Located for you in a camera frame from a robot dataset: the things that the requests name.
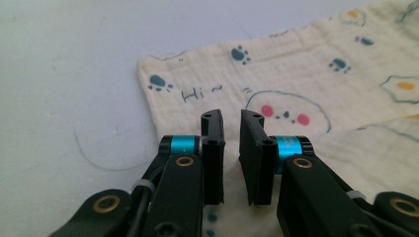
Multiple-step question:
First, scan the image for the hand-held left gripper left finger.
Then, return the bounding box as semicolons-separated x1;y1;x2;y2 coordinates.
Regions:
159;109;226;205

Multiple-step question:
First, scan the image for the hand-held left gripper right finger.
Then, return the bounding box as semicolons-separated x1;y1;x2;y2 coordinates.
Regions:
239;109;314;206

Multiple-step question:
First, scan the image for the cream printed cloth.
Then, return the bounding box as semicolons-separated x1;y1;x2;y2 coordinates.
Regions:
137;0;419;237

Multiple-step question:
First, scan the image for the white grid mat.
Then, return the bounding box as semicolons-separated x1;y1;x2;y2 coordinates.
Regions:
0;0;377;237

